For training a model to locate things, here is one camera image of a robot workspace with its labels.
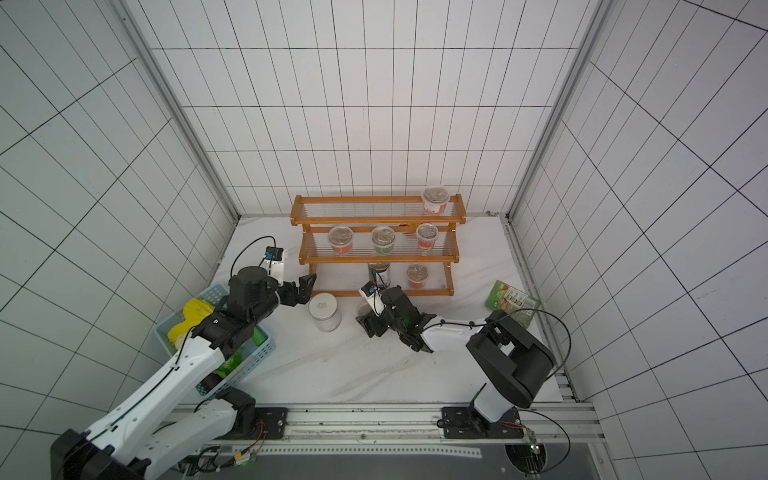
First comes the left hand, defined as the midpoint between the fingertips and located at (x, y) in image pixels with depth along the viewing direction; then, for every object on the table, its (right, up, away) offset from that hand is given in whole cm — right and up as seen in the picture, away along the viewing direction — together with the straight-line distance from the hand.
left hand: (295, 279), depth 79 cm
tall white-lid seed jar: (+7, -9, +4) cm, 12 cm away
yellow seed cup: (+18, -10, +9) cm, 22 cm away
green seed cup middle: (+24, +11, +7) cm, 27 cm away
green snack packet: (+65, -9, +16) cm, 67 cm away
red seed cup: (+12, +11, +6) cm, 17 cm away
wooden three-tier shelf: (+11, -1, +16) cm, 19 cm away
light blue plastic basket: (-9, -18, -1) cm, 20 cm away
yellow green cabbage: (-30, -10, +4) cm, 32 cm away
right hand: (+16, -11, +8) cm, 21 cm away
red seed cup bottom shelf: (+34, 0, +15) cm, 37 cm away
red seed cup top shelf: (+38, +22, -2) cm, 44 cm away
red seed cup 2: (+37, +12, +7) cm, 39 cm away
